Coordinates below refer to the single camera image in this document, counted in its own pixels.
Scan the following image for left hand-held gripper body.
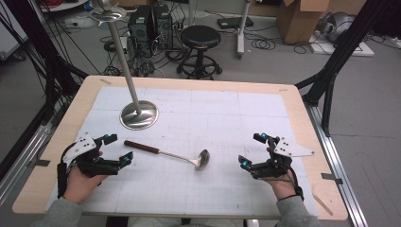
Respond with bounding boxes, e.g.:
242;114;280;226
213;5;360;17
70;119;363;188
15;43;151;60
64;131;122;178

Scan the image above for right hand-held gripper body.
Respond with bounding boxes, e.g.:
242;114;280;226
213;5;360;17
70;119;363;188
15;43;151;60
250;135;316;182

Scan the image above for steel ladle with wooden handle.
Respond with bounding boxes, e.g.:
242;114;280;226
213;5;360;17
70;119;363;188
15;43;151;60
123;139;211;172

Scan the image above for steel stand with round base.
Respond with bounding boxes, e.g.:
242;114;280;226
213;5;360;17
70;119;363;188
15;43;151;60
89;0;160;131

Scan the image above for person's left hand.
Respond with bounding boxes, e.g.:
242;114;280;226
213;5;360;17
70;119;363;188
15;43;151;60
62;150;110;205

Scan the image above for person's right hand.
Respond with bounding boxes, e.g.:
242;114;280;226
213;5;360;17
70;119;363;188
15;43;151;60
263;148;298;201

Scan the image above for white grid mat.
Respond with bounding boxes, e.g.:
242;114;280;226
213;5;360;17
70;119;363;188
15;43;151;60
44;85;320;219

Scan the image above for white floor stand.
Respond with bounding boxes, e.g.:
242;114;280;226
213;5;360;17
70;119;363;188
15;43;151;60
235;0;253;61

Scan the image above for black computer tower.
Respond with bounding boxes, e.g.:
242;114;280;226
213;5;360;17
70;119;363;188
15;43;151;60
128;6;156;55
153;4;174;51

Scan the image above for black round stool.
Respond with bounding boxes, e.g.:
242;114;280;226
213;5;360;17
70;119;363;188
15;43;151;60
175;25;223;80

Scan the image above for black flat device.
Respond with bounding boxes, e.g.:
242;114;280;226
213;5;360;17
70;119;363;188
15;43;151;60
217;16;255;30

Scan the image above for large cardboard box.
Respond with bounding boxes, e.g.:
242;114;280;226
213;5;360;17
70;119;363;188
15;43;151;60
276;0;368;44

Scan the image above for white flat board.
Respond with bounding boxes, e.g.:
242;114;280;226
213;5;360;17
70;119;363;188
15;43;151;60
307;30;376;59

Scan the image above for grey round machine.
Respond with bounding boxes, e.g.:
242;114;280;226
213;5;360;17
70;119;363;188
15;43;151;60
317;11;357;44

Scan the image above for small cardboard box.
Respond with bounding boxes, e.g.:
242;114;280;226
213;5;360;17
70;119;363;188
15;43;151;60
116;0;149;9

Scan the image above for black cable sleeve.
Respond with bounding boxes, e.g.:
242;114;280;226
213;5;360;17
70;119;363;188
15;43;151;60
56;143;79;200
280;166;305;202

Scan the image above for aluminium floor rail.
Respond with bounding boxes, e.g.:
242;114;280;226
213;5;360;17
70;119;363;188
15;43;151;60
0;121;56;206
305;102;369;227

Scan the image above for black frame with cables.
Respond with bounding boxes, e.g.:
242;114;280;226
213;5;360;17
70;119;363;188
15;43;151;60
3;0;91;122

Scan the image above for black floor cables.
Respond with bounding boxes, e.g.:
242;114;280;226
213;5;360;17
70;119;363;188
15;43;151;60
244;29;309;55

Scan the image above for black frame post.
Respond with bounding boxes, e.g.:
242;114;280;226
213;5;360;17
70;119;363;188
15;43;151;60
294;0;401;137

